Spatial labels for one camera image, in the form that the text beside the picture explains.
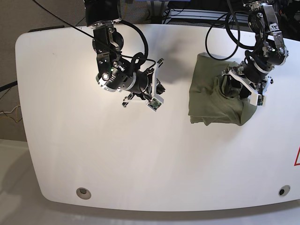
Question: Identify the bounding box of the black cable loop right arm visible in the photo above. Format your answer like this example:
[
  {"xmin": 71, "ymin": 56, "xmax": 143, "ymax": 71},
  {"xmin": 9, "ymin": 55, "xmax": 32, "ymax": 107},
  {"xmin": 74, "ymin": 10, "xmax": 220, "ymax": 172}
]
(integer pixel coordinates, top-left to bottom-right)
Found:
[{"xmin": 117, "ymin": 20, "xmax": 152, "ymax": 72}]

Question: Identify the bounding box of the aluminium frame rail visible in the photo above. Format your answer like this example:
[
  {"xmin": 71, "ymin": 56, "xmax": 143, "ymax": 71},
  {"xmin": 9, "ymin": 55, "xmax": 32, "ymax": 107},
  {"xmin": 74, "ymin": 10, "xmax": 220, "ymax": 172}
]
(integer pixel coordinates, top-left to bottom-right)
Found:
[{"xmin": 167, "ymin": 9, "xmax": 249, "ymax": 24}]

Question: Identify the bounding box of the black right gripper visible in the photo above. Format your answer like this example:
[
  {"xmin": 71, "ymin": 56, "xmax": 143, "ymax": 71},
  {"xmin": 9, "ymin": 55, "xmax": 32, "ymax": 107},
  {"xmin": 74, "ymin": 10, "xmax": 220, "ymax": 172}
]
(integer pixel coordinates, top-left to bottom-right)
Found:
[{"xmin": 131, "ymin": 70, "xmax": 165, "ymax": 94}]

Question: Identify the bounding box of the olive green T-shirt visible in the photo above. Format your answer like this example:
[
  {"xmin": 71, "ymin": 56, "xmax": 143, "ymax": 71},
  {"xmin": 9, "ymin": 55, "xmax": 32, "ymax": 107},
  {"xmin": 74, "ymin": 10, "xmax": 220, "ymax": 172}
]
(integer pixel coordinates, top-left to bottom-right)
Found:
[{"xmin": 188, "ymin": 54, "xmax": 257, "ymax": 126}]

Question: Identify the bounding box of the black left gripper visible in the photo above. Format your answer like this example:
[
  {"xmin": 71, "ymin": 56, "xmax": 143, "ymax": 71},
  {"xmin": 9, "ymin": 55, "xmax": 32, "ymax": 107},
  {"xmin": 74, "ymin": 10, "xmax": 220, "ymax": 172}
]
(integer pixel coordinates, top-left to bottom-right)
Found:
[{"xmin": 226, "ymin": 62, "xmax": 270, "ymax": 99}]

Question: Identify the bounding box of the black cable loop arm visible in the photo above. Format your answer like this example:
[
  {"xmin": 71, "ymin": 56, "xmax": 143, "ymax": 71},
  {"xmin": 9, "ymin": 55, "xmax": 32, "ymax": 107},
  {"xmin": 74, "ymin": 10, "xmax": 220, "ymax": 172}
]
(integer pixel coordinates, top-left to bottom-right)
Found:
[
  {"xmin": 204, "ymin": 12, "xmax": 241, "ymax": 61},
  {"xmin": 117, "ymin": 20, "xmax": 152, "ymax": 72}
]

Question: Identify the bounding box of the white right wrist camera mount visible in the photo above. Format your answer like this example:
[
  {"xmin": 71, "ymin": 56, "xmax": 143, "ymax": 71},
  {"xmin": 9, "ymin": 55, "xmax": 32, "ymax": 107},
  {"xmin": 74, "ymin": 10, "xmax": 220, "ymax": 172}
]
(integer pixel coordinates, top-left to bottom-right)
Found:
[{"xmin": 122, "ymin": 58, "xmax": 164, "ymax": 111}]

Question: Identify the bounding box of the right table cable grommet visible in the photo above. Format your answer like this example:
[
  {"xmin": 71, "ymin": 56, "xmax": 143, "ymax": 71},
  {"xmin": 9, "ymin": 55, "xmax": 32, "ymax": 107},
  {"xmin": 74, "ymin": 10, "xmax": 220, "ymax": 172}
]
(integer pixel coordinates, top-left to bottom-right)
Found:
[{"xmin": 278, "ymin": 185, "xmax": 291, "ymax": 197}]

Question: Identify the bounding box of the table cable grommet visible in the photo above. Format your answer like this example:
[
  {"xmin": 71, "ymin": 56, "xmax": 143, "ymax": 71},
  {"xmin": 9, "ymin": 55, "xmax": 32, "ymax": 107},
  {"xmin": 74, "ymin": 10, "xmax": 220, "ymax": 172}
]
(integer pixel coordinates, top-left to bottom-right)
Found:
[
  {"xmin": 278, "ymin": 185, "xmax": 291, "ymax": 197},
  {"xmin": 76, "ymin": 187, "xmax": 91, "ymax": 200}
]

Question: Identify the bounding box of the left table cable grommet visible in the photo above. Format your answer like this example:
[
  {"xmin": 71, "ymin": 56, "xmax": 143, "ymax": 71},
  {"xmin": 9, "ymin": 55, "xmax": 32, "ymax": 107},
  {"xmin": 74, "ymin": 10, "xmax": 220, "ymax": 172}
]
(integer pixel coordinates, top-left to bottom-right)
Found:
[{"xmin": 76, "ymin": 187, "xmax": 91, "ymax": 200}]

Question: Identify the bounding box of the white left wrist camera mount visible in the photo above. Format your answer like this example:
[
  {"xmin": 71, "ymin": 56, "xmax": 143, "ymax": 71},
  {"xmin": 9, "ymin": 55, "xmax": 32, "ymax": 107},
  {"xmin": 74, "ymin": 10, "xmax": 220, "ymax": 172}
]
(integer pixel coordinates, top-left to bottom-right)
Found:
[{"xmin": 222, "ymin": 65, "xmax": 273, "ymax": 106}]

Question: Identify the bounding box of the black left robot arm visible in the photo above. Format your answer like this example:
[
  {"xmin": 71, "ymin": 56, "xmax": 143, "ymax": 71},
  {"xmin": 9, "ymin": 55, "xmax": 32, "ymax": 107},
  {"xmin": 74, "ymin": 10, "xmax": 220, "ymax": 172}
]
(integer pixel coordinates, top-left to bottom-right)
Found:
[{"xmin": 225, "ymin": 0, "xmax": 288, "ymax": 100}]

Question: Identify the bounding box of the yellow cable on floor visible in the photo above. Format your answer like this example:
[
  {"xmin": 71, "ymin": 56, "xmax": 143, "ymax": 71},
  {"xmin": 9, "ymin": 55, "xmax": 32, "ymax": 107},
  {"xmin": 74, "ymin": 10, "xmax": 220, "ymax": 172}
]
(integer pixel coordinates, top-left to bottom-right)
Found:
[{"xmin": 117, "ymin": 0, "xmax": 128, "ymax": 25}]

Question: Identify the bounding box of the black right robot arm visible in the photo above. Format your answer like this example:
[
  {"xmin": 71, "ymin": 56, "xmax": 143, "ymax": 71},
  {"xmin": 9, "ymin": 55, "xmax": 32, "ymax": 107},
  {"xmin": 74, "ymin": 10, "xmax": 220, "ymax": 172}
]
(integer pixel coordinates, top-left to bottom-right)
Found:
[{"xmin": 84, "ymin": 0, "xmax": 154, "ymax": 99}]

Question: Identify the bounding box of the red triangle sticker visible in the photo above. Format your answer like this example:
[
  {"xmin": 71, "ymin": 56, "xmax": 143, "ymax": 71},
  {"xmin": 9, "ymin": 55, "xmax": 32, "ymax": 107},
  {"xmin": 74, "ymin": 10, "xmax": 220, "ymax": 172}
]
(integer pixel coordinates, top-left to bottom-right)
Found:
[{"xmin": 294, "ymin": 148, "xmax": 300, "ymax": 166}]

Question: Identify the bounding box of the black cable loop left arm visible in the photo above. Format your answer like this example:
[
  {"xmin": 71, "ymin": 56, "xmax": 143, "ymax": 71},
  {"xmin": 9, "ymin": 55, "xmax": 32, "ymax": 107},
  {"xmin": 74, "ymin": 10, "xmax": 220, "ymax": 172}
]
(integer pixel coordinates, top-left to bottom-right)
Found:
[{"xmin": 204, "ymin": 12, "xmax": 241, "ymax": 61}]

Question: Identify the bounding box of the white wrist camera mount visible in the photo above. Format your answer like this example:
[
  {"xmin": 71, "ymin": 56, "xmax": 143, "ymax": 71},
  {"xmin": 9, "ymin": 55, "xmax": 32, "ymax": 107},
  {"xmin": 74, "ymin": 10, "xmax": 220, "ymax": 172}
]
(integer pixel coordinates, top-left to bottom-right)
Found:
[
  {"xmin": 122, "ymin": 58, "xmax": 164, "ymax": 111},
  {"xmin": 222, "ymin": 65, "xmax": 273, "ymax": 106}
]

